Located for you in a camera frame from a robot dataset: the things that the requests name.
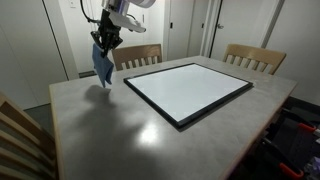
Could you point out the slatted wooden chair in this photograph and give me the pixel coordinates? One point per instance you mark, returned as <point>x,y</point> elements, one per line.
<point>20,133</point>

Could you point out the white door with knob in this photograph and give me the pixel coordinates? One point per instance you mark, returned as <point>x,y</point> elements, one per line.
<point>243,23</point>

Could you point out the small white light switch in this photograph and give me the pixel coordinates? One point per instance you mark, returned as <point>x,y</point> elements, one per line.
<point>72,3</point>

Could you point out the round silver door knob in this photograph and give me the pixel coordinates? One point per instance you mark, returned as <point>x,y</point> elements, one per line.
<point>220,26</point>

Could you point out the light wooden chair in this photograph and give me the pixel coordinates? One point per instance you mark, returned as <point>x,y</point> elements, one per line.
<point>253,52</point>

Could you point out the black door latch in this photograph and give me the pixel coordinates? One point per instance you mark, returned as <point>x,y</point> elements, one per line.
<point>171,25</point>

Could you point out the black robot stand surface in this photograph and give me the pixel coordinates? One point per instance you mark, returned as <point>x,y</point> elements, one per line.
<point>293,146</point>

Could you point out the brown wooden chair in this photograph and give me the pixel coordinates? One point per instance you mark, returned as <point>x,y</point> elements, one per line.
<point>136,52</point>

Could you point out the orange and black clamp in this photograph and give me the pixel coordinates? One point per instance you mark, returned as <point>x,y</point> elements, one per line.
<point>290,170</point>
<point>306,126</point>

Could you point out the white door with lever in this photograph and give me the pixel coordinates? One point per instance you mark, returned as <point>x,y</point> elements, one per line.
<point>133,36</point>

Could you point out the white door with latch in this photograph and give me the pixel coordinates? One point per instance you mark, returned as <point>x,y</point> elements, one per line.
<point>183,30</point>

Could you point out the black floor object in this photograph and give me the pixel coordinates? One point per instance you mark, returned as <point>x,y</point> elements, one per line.
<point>86,74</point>

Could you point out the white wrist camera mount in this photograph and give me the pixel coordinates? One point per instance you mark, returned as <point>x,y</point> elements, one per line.
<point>128,22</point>

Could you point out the black framed whiteboard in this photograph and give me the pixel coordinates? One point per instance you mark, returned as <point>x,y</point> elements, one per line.
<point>186,88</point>

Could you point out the blue towel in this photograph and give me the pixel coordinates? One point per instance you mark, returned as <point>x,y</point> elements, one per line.
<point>103,68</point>

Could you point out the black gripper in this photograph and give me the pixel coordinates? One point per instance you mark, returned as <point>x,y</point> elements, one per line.
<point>108,25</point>

